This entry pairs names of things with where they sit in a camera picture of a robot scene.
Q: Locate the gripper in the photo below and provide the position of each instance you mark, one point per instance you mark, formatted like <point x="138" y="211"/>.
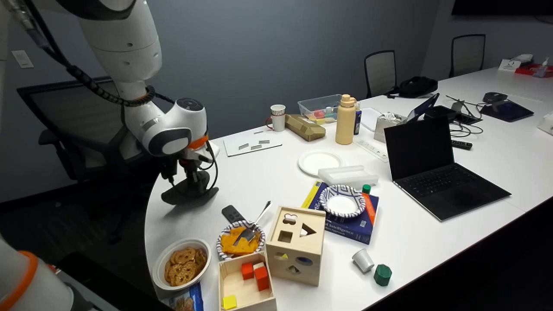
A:
<point x="195" y="175"/>

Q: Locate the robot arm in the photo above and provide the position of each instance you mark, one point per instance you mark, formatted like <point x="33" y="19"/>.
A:
<point x="125" y="47"/>

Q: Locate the black remote control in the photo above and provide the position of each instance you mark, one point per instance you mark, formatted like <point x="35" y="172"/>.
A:
<point x="232" y="214"/>

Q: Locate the white paper sheet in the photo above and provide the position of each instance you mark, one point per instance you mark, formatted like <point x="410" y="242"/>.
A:
<point x="250" y="140"/>

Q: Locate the silver fork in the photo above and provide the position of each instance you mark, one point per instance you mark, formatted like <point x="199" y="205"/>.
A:
<point x="250" y="229"/>

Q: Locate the heap of orange chips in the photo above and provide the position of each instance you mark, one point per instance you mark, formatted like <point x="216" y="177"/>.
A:
<point x="242" y="247"/>

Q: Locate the heap of pretzels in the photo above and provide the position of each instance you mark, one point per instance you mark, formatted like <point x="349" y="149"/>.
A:
<point x="185" y="265"/>

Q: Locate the white bowl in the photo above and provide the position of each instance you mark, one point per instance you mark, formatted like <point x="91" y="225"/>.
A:
<point x="160" y="263"/>

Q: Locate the small red block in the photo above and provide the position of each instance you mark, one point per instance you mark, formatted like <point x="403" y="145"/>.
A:
<point x="247" y="271"/>

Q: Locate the brown cardboard box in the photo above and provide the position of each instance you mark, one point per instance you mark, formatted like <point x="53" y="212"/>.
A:
<point x="304" y="127"/>

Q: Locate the open wooden box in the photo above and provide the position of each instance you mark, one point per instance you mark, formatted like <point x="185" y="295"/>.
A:
<point x="242" y="287"/>

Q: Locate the blue snack packet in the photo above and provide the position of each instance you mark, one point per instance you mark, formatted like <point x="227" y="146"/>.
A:
<point x="194" y="298"/>

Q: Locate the tall red block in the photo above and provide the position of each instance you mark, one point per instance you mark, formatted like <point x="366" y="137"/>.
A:
<point x="262" y="278"/>

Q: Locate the white paper plate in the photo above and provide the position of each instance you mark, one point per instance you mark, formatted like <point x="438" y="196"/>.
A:
<point x="319" y="162"/>

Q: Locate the wooden shape sorter cube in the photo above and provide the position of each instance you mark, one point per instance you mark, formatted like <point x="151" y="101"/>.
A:
<point x="298" y="250"/>

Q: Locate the black office chair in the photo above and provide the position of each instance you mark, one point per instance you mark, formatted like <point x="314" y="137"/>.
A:
<point x="73" y="125"/>

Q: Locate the yellow block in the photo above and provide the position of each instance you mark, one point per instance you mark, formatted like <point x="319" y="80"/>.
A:
<point x="229" y="302"/>

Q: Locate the heap of coloured blocks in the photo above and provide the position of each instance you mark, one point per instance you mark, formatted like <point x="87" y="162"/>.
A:
<point x="319" y="115"/>

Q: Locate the clear plastic container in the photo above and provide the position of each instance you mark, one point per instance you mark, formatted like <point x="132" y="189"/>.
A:
<point x="319" y="103"/>

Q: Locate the empty patterned paper bowl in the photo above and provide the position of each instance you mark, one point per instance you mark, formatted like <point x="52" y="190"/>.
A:
<point x="342" y="203"/>

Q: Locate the white plastic tray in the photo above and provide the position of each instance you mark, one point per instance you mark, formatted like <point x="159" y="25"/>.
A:
<point x="348" y="176"/>

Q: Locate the tan bottle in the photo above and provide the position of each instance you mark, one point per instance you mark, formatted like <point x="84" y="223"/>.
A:
<point x="345" y="123"/>

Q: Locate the blue book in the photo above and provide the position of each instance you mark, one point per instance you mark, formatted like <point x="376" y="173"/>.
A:
<point x="350" y="226"/>

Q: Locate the blue bottle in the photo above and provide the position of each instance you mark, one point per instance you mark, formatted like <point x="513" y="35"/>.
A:
<point x="358" y="121"/>

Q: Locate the orange marker green cap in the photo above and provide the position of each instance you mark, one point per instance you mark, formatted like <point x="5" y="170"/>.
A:
<point x="368" y="207"/>

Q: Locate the white power strip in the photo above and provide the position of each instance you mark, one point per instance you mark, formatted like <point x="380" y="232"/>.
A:
<point x="372" y="150"/>

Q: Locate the small white cup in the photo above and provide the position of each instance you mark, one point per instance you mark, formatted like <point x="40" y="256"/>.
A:
<point x="363" y="260"/>

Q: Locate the silver tissue box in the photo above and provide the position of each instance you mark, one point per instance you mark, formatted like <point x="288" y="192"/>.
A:
<point x="383" y="125"/>

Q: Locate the mesh back chair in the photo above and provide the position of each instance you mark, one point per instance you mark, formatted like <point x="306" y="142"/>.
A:
<point x="380" y="71"/>
<point x="467" y="54"/>

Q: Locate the green octagonal block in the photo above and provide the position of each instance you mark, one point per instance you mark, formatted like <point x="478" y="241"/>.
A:
<point x="382" y="275"/>

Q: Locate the black open laptop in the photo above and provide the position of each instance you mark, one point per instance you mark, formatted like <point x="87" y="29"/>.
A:
<point x="432" y="160"/>

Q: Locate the black bag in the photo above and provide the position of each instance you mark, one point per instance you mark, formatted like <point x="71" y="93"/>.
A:
<point x="417" y="86"/>

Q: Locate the blue tablet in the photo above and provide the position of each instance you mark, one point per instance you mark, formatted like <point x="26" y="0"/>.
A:
<point x="425" y="106"/>

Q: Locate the black box device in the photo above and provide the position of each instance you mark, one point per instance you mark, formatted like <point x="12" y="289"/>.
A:
<point x="443" y="113"/>

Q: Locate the small black remote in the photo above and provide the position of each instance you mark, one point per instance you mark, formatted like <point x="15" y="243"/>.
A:
<point x="461" y="144"/>

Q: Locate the grey power adapter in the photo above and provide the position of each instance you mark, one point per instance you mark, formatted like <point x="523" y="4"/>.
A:
<point x="457" y="106"/>

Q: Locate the black mouse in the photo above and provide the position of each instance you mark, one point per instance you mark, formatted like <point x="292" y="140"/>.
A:
<point x="494" y="96"/>

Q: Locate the black tablet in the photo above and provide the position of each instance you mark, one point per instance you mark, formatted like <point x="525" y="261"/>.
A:
<point x="507" y="111"/>

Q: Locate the white card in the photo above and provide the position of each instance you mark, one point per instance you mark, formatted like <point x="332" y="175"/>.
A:
<point x="509" y="65"/>

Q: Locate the white tissue pack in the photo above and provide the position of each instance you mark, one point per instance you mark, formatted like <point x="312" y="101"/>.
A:
<point x="522" y="58"/>

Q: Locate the red tray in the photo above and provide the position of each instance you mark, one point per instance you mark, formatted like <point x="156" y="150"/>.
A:
<point x="527" y="70"/>

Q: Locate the white box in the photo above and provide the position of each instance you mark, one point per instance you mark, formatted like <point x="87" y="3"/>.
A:
<point x="547" y="124"/>

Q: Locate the white wall switch plate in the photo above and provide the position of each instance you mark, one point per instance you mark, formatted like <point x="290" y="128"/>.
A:
<point x="22" y="59"/>

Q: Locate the wall screen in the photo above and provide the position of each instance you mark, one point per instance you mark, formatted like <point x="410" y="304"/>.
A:
<point x="497" y="6"/>

